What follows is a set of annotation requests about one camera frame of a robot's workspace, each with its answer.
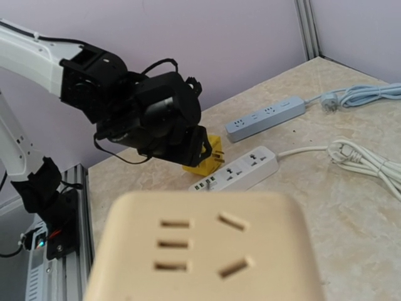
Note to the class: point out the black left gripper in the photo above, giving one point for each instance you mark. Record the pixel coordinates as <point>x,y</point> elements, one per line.
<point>191,151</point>

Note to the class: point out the white power strip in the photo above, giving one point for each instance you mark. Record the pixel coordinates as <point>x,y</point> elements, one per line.
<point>241,174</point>

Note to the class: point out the beige cube socket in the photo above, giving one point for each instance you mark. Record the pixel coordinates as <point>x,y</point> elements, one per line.
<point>205,246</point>

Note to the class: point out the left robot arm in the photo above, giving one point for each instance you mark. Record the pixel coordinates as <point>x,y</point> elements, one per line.
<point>158,116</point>

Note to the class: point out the blue power strip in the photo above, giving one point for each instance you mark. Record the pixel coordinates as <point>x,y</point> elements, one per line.
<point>265,118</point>

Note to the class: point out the left aluminium frame post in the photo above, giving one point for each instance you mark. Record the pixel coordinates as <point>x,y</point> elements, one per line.
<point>308,27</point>

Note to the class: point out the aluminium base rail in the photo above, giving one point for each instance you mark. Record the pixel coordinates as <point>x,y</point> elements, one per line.
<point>59,267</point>

